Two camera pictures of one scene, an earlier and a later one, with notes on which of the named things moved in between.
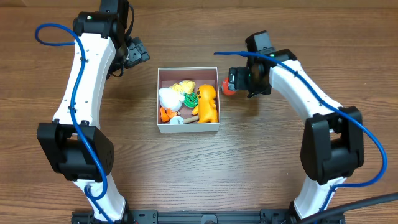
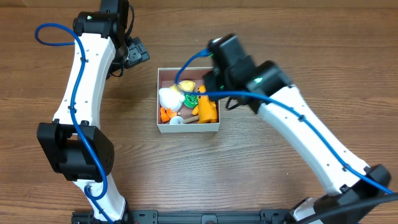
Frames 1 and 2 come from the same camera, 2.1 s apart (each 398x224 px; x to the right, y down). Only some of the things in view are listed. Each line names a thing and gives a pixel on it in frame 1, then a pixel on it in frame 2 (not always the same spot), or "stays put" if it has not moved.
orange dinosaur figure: [206, 109] stays put
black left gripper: [137, 53] stays put
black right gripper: [232, 81] to [210, 82]
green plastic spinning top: [190, 99] stays put
